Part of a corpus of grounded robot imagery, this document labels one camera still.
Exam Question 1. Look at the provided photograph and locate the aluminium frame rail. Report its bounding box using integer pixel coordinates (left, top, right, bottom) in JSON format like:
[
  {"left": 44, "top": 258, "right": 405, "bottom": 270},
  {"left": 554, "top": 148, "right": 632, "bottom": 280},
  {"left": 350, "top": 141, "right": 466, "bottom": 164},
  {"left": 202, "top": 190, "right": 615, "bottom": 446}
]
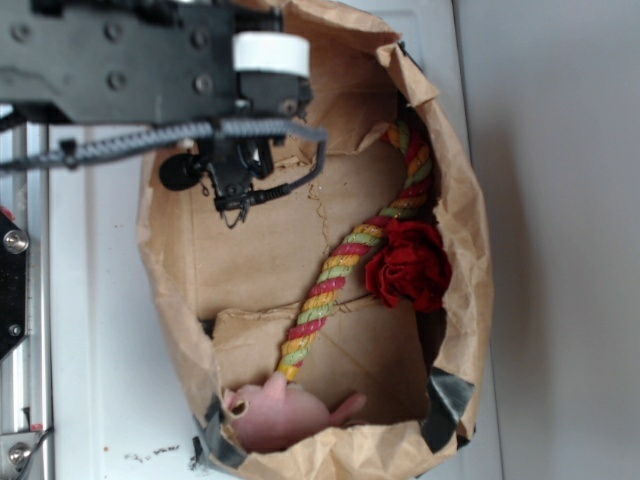
[{"left": 0, "top": 107, "right": 55, "bottom": 480}]

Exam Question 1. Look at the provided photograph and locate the red yellow green rope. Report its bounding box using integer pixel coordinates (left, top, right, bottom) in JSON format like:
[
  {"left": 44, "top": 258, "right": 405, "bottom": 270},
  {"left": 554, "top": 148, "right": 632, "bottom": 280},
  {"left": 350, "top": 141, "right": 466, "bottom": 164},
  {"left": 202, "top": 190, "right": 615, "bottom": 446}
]
[{"left": 274, "top": 119, "right": 434, "bottom": 383}]

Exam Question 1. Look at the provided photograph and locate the pink plush toy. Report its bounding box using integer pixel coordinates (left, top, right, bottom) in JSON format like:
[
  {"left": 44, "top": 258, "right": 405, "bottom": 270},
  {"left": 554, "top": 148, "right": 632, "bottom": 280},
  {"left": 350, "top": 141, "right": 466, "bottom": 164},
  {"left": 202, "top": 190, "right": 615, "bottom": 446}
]
[{"left": 223, "top": 372, "right": 367, "bottom": 453}]

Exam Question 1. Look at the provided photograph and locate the red crumpled cloth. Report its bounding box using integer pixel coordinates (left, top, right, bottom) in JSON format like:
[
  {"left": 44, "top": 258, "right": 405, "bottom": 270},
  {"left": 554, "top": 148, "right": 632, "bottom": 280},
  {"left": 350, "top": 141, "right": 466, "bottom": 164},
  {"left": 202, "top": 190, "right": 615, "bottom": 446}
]
[{"left": 365, "top": 219, "right": 452, "bottom": 313}]

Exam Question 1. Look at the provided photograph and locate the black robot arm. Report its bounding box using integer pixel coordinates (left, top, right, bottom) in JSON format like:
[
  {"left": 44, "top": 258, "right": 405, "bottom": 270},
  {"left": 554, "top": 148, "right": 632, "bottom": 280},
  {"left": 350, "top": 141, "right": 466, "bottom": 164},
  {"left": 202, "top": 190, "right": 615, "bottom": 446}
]
[{"left": 1, "top": 1, "right": 327, "bottom": 221}]

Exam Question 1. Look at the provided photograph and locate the white plastic tray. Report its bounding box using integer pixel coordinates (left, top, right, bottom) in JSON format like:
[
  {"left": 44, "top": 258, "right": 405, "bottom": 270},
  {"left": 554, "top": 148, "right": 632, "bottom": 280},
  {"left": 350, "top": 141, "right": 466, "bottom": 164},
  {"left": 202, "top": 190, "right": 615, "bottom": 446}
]
[{"left": 47, "top": 1, "right": 503, "bottom": 479}]

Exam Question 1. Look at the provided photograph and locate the black metal bracket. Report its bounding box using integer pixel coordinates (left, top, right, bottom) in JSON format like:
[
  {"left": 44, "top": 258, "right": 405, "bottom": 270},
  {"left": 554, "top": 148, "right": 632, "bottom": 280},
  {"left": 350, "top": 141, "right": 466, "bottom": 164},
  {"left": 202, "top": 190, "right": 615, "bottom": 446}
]
[{"left": 0, "top": 208, "right": 30, "bottom": 360}]

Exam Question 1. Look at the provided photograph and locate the brown paper bag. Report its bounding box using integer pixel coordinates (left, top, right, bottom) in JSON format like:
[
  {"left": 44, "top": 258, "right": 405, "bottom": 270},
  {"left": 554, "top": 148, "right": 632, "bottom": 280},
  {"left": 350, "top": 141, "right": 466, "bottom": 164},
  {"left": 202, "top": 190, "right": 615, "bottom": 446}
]
[{"left": 138, "top": 1, "right": 494, "bottom": 479}]

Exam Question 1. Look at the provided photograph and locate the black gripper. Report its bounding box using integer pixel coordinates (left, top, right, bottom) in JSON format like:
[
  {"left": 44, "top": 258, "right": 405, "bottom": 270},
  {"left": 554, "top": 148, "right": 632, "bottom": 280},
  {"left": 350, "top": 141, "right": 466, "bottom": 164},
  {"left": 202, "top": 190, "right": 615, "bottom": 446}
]
[{"left": 159, "top": 138, "right": 275, "bottom": 229}]

